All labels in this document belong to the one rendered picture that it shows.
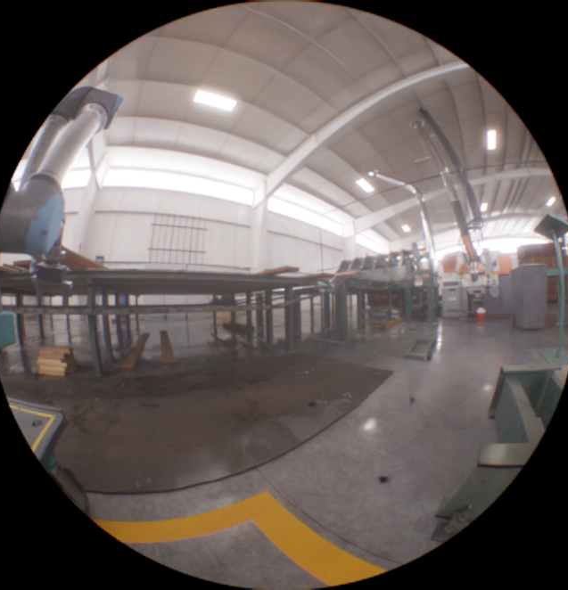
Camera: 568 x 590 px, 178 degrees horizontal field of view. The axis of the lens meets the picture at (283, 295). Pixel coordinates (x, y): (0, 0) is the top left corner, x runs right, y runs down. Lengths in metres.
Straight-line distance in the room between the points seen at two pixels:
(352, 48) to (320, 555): 7.34
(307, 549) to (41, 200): 0.89
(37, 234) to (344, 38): 6.70
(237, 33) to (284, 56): 1.47
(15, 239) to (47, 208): 0.09
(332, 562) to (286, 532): 0.15
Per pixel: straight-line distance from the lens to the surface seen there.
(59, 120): 0.74
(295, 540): 0.62
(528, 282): 3.59
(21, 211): 0.44
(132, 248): 7.97
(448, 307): 5.18
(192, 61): 6.68
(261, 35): 6.39
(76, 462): 0.98
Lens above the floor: 0.60
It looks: 2 degrees up
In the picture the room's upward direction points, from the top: 1 degrees counter-clockwise
